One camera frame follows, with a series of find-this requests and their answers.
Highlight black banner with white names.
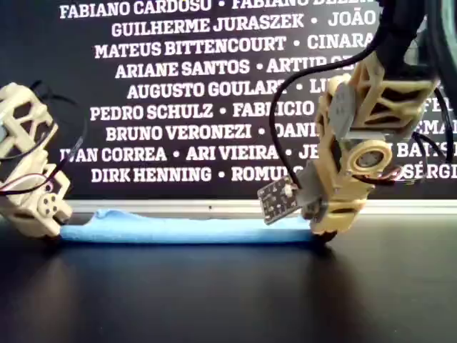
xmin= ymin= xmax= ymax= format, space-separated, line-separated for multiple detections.
xmin=0 ymin=0 xmax=457 ymax=201

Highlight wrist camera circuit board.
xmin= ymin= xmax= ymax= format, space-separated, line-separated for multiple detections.
xmin=257 ymin=175 xmax=301 ymax=225

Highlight left arm servo wires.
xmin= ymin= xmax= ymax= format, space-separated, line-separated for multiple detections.
xmin=0 ymin=80 xmax=89 ymax=197

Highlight arm servo wires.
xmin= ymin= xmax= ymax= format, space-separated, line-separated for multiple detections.
xmin=0 ymin=80 xmax=89 ymax=197
xmin=356 ymin=92 xmax=457 ymax=187

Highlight right arm servo wires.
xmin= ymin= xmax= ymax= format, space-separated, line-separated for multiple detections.
xmin=356 ymin=92 xmax=457 ymax=187

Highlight aluminium table frame rail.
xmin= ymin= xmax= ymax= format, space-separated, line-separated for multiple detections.
xmin=67 ymin=199 xmax=457 ymax=215

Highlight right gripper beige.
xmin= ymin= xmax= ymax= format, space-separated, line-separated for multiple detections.
xmin=309 ymin=189 xmax=368 ymax=242

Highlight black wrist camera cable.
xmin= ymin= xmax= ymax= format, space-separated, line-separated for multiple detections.
xmin=269 ymin=0 xmax=397 ymax=189

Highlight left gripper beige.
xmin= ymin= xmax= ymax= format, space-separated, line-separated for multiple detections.
xmin=21 ymin=214 xmax=72 ymax=239

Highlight light blue microfibre cloth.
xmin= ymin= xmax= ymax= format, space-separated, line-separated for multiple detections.
xmin=59 ymin=208 xmax=315 ymax=244

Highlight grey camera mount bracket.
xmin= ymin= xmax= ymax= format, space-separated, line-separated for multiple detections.
xmin=294 ymin=167 xmax=326 ymax=219

